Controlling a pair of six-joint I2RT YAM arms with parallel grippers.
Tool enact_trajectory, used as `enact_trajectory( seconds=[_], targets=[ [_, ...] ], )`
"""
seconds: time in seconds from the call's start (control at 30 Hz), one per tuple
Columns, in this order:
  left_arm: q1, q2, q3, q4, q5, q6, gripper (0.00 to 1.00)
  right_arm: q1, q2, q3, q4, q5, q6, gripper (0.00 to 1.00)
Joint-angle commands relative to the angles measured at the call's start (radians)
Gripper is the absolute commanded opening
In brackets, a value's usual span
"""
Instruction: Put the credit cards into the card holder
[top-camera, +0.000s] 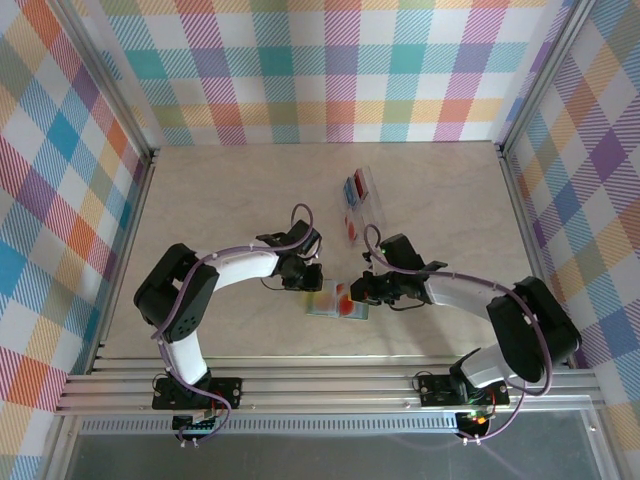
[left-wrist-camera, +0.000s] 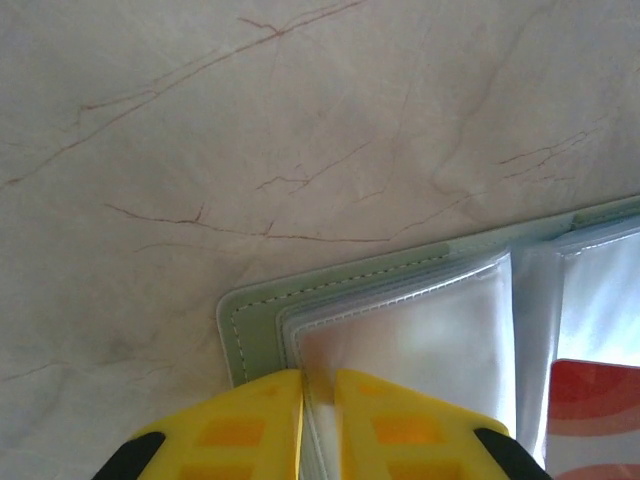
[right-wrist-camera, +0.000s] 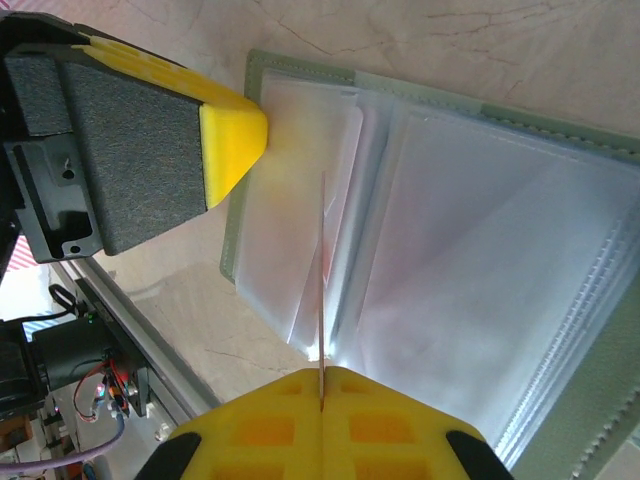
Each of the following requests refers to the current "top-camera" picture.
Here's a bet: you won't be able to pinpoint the small colourful card case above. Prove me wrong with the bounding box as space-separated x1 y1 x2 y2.
303 280 372 322

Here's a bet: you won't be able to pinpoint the white card red circles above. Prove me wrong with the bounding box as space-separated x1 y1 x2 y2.
341 212 362 245
333 280 356 315

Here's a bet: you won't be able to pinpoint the clear plastic card holder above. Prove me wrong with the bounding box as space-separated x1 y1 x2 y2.
334 164 391 250

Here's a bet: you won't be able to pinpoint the blue card stack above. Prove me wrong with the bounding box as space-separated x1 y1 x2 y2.
340 178 363 207

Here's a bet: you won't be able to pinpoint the orange right controller board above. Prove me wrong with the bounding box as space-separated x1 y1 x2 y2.
455 407 496 439

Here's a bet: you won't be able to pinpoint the grey metal panel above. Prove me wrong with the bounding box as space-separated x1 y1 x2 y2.
44 433 614 480

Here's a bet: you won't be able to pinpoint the green left controller board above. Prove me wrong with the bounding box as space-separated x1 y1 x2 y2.
171 407 225 444

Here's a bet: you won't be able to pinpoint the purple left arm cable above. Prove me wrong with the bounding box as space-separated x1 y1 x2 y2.
154 202 317 449

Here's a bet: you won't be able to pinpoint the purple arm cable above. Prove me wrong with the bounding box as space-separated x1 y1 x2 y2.
362 224 556 446
154 202 317 449

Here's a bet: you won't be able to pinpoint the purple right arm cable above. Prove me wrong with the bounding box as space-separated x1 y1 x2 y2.
362 224 556 446

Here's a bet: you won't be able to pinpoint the aluminium cross rail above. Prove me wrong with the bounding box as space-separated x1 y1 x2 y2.
53 355 609 417

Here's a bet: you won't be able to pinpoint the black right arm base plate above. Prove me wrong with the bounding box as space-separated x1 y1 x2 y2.
416 372 511 408

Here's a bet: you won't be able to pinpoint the slotted grey cable duct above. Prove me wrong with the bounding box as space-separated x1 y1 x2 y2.
78 417 460 437

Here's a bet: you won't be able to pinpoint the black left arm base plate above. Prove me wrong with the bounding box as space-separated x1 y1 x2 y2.
151 376 245 412

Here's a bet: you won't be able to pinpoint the aluminium side rail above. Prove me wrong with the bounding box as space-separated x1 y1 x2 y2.
85 148 161 374
494 143 572 370

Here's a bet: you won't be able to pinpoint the aluminium frame post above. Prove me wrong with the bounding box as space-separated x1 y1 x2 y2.
493 0 597 157
47 0 161 164

